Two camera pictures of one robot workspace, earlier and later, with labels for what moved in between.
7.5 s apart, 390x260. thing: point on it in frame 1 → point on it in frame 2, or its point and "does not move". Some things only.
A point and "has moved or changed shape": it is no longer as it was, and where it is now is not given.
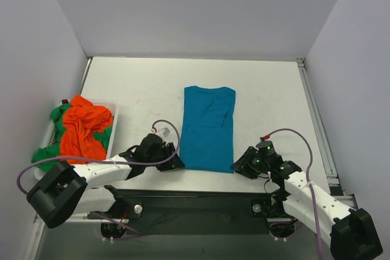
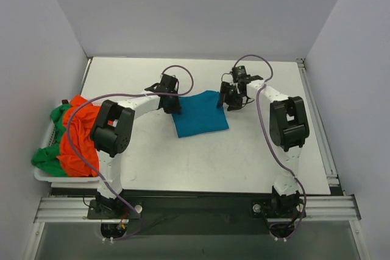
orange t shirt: x=81 y=119 does not move
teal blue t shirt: x=206 y=140 has moved or changed shape
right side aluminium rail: x=344 y=203 does not move
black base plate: x=176 y=213 does not move
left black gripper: x=167 y=155 → x=170 y=105
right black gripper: x=244 y=162 → x=230 y=97
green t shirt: x=103 y=136 does not move
